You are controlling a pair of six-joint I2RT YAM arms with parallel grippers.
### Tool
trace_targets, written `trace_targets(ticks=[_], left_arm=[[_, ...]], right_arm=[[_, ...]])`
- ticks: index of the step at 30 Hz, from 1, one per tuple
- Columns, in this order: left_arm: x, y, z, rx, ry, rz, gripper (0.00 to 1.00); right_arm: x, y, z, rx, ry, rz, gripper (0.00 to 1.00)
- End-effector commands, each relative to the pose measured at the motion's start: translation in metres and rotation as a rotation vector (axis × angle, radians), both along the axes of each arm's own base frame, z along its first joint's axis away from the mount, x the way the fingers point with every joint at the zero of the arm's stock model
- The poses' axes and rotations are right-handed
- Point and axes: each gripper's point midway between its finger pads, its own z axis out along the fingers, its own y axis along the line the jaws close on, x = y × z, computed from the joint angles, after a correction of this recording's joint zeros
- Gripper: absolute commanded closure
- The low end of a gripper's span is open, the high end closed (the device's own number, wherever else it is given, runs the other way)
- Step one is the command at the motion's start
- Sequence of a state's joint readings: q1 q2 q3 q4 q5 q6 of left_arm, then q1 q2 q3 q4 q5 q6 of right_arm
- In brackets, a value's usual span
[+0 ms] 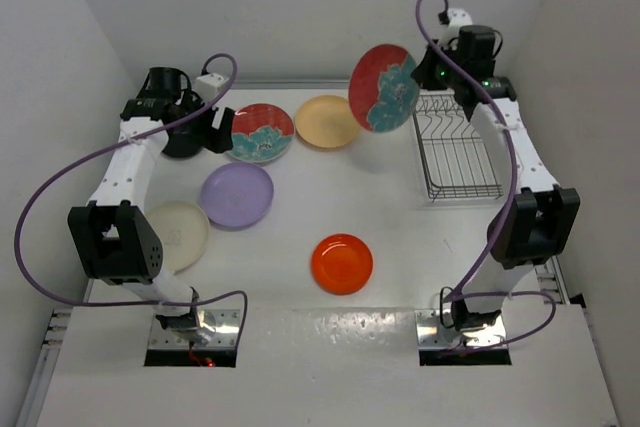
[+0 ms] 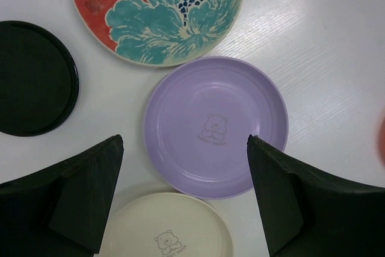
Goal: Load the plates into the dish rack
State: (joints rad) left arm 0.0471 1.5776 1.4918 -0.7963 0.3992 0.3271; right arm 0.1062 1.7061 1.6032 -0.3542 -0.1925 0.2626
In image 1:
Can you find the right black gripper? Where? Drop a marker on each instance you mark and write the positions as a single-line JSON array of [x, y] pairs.
[[426, 74]]

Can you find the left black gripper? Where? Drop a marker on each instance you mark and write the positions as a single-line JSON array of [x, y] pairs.
[[216, 139]]

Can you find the red teal floral plate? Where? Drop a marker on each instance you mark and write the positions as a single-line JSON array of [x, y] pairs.
[[382, 94], [261, 133]]

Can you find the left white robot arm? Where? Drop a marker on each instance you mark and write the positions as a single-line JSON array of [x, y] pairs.
[[115, 242]]

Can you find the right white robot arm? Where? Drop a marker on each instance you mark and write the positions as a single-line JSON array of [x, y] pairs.
[[538, 214]]

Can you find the black plate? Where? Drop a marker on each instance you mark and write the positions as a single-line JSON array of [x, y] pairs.
[[182, 144]]

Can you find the purple plate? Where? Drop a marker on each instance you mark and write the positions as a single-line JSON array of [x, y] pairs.
[[237, 195]]

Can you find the cream plate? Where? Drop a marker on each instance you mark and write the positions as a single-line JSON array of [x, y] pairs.
[[183, 229]]

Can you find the tan plate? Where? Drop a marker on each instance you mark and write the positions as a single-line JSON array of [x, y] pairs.
[[326, 122]]

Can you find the orange plate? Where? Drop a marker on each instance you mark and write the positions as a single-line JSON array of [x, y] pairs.
[[342, 264]]

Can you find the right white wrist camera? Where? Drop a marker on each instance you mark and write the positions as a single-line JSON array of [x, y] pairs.
[[455, 19]]

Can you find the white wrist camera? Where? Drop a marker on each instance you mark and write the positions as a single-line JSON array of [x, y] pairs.
[[455, 19], [208, 86]]

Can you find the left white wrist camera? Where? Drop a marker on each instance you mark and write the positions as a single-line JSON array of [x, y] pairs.
[[208, 86]]

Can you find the wire dish rack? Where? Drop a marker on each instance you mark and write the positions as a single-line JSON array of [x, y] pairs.
[[455, 162]]

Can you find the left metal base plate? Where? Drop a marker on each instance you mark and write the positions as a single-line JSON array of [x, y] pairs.
[[220, 329]]

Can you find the metal base plate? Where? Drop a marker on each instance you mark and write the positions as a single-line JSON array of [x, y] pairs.
[[220, 329], [435, 331]]

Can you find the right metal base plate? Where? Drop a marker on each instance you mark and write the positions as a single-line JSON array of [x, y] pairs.
[[435, 331]]

